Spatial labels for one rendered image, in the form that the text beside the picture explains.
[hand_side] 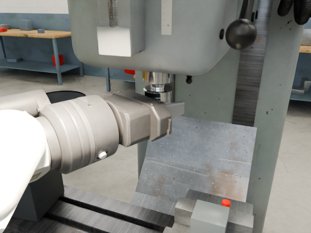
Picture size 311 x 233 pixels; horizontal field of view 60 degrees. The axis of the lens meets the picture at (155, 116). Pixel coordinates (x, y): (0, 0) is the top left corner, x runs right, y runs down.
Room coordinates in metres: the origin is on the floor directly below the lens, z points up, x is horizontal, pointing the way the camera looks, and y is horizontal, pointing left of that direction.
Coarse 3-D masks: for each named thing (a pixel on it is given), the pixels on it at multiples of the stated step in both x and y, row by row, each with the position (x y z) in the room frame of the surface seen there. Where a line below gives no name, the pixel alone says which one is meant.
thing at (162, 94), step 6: (150, 84) 0.43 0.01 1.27; (144, 90) 0.40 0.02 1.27; (150, 90) 0.40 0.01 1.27; (156, 90) 0.40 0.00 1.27; (162, 90) 0.40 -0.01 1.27; (168, 90) 0.40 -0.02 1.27; (150, 96) 0.39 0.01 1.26; (156, 96) 0.39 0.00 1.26; (162, 96) 0.39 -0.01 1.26; (168, 96) 0.40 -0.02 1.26
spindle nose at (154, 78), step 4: (148, 72) 0.39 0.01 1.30; (152, 72) 0.39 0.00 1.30; (148, 76) 0.39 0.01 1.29; (152, 76) 0.39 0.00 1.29; (156, 76) 0.39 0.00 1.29; (160, 76) 0.39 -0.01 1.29; (164, 76) 0.39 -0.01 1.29; (168, 76) 0.39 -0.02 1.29; (172, 76) 0.40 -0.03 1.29; (144, 80) 0.40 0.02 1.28; (148, 80) 0.39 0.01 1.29; (152, 80) 0.39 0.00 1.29; (156, 80) 0.39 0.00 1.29; (160, 80) 0.39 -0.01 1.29; (164, 80) 0.39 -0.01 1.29; (168, 80) 0.39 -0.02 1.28; (172, 80) 0.40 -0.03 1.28; (152, 84) 0.39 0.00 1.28; (156, 84) 0.39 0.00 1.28; (160, 84) 0.39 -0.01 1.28
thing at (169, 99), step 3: (171, 96) 0.40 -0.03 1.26; (156, 99) 0.39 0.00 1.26; (159, 99) 0.39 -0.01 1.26; (162, 99) 0.39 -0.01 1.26; (165, 99) 0.39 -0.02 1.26; (168, 99) 0.40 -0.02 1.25; (171, 99) 0.40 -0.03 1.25; (165, 102) 0.39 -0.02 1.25; (168, 102) 0.40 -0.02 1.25; (171, 102) 0.40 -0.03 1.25
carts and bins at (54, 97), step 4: (48, 92) 2.38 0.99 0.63; (52, 92) 2.41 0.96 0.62; (56, 92) 2.42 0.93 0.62; (60, 92) 2.43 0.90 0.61; (64, 92) 2.43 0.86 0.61; (68, 92) 2.43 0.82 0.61; (72, 92) 2.43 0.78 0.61; (76, 92) 2.41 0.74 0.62; (80, 92) 2.39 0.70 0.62; (48, 96) 2.37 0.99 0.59; (52, 96) 2.40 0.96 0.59; (56, 96) 2.41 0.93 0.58; (60, 96) 2.42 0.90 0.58; (64, 96) 2.43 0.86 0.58; (68, 96) 2.43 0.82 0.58; (72, 96) 2.42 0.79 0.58; (76, 96) 2.41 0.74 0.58; (80, 96) 2.38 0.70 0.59; (84, 96) 2.32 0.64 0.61; (52, 100) 2.39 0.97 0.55; (56, 100) 2.41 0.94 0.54; (60, 100) 2.42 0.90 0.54; (64, 100) 2.43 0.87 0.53
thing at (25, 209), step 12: (36, 180) 0.52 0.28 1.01; (48, 180) 0.56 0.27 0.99; (60, 180) 0.60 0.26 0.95; (24, 192) 0.50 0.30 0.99; (36, 192) 0.51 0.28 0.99; (48, 192) 0.55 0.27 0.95; (60, 192) 0.59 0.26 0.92; (24, 204) 0.50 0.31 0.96; (36, 204) 0.50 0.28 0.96; (48, 204) 0.54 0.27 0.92; (12, 216) 0.51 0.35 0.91; (24, 216) 0.50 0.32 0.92; (36, 216) 0.50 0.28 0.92
